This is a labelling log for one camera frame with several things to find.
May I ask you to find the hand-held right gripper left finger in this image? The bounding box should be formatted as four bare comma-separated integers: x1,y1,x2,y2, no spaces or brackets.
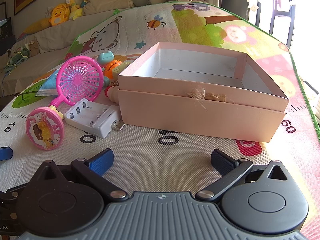
32,148,128,202

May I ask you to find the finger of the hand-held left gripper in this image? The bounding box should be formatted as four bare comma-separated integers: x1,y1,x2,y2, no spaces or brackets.
0,146,13,161
0,184,27,202

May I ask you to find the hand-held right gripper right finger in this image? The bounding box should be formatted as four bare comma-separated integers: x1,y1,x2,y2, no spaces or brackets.
195,149,292,202

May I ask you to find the white battery charger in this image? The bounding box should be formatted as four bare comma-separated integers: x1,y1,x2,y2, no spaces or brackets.
64,98,125,139

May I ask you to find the pink cardboard box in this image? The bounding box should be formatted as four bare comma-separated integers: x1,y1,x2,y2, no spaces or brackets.
117,42,290,143

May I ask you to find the pink plastic toy basket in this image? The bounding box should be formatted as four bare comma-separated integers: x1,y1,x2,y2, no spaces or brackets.
48,56,105,109

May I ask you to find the teal plastic toy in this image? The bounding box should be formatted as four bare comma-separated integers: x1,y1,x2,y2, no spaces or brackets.
98,51,113,65

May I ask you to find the printed play mat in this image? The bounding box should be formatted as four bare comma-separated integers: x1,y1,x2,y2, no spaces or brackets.
0,1,320,240

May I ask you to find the wooden toy figure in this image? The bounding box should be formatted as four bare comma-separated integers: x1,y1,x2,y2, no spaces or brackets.
104,84,121,103

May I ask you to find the blue wet wipes pack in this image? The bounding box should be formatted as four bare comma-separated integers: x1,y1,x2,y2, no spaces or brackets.
35,69,62,97

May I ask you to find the orange plastic toy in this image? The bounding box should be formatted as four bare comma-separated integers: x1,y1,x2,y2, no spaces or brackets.
104,59,123,78

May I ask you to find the beige toy piece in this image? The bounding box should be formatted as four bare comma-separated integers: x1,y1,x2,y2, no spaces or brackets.
112,59,137,78

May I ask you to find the green cloth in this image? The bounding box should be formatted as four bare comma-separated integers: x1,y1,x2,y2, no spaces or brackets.
6,46,32,68

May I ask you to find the brown plush toy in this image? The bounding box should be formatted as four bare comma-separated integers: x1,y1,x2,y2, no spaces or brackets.
25,40,40,55

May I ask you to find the dark glass cabinet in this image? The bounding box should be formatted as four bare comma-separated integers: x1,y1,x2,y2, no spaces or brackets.
0,17,16,55

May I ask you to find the beige covered sofa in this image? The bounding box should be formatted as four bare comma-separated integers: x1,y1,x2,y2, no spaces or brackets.
0,0,205,98

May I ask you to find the yellow banana pillow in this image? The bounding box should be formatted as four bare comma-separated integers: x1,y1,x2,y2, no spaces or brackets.
24,17,53,34

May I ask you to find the yellow duck plush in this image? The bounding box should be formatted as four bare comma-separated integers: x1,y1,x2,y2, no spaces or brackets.
50,3,70,27

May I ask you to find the small yellow plush toy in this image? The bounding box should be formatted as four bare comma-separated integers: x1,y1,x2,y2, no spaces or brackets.
65,0,83,20

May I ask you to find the black window frame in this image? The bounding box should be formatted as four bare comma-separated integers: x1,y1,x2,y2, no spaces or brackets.
272,0,298,48

